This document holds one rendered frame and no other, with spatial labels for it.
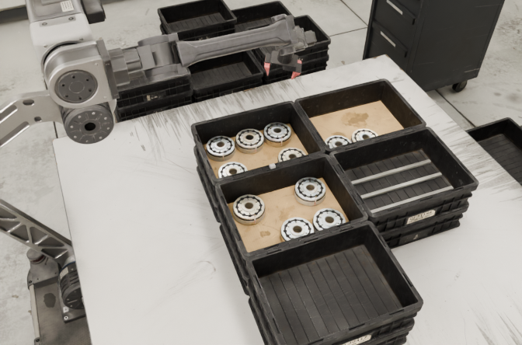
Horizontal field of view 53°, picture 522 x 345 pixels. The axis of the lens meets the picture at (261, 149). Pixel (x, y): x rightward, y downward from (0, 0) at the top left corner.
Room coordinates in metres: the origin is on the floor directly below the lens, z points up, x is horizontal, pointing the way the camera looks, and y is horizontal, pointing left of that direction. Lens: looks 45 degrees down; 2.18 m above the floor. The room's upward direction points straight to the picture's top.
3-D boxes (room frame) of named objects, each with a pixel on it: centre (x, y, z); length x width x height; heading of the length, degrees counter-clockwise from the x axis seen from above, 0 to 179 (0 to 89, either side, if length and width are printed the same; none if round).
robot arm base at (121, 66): (1.01, 0.33, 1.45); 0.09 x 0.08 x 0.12; 23
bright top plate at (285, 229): (0.98, -0.11, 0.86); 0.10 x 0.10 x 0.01
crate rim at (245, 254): (1.04, -0.09, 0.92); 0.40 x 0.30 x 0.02; 111
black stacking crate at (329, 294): (0.76, -0.20, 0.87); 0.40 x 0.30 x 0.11; 111
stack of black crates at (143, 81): (2.20, 0.59, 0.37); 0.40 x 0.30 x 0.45; 113
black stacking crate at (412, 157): (1.18, -0.46, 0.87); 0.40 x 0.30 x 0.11; 111
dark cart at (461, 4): (2.84, -1.04, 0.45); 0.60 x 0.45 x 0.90; 113
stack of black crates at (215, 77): (2.36, 0.23, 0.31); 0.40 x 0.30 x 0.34; 113
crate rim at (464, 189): (1.18, -0.46, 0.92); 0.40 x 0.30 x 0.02; 111
